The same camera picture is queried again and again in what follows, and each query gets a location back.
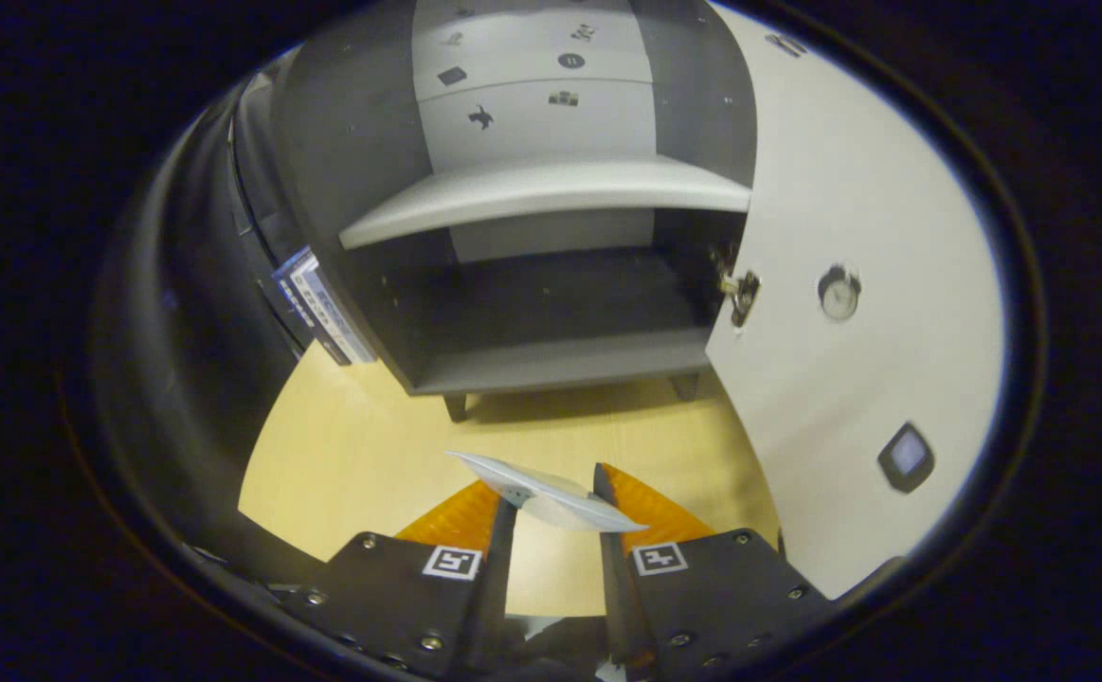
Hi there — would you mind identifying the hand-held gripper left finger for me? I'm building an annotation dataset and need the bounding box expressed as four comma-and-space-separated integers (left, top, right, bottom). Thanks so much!
271, 478, 518, 681

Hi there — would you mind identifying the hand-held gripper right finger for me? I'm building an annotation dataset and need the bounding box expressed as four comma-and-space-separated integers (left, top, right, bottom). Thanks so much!
591, 462, 836, 681

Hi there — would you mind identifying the light grey cabinet door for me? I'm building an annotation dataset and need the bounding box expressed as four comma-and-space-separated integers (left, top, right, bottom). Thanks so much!
705, 5, 1006, 600

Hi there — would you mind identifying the black backdrop cloth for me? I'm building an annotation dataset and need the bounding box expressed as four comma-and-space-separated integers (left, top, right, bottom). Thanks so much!
96, 71, 324, 569

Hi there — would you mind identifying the dark grey cabinet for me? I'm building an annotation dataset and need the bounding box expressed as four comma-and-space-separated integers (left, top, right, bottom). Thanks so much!
271, 0, 760, 422

